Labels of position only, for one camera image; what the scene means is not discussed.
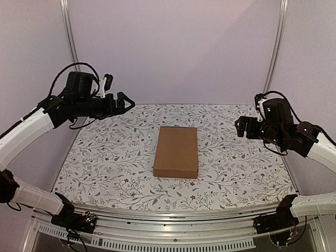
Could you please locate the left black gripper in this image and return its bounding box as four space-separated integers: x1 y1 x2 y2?
75 91 135 120

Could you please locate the brown cardboard box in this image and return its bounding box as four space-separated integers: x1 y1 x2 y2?
153 127 198 179

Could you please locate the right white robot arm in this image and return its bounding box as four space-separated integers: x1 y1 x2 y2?
235 94 335 229

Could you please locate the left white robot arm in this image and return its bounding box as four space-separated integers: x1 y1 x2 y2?
1 71 135 228

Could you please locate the floral patterned table mat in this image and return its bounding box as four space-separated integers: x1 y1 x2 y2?
53 104 296 212

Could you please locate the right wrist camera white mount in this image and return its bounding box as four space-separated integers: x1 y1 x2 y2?
254 93 267 122

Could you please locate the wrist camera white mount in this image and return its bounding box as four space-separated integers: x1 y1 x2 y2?
254 93 267 122
97 73 113 98

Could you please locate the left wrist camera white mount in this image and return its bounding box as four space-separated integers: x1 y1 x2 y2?
97 73 113 98

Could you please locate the right black camera cable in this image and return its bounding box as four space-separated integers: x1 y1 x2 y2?
264 90 302 124

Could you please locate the black camera cable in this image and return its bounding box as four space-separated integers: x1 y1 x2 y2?
47 62 102 100
264 90 302 124

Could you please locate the left black camera cable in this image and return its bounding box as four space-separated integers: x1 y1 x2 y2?
47 62 102 100

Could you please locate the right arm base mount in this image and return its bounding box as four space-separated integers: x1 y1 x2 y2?
253 212 299 247

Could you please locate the left aluminium corner post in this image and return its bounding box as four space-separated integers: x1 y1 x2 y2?
59 0 78 63

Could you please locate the aluminium corner post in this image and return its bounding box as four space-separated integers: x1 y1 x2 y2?
59 0 78 63
263 0 289 93

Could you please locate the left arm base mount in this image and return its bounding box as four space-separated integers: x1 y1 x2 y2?
51 205 98 234

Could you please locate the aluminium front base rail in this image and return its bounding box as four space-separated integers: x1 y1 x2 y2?
23 203 328 251

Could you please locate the right aluminium corner post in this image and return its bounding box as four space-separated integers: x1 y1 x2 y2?
263 0 289 93

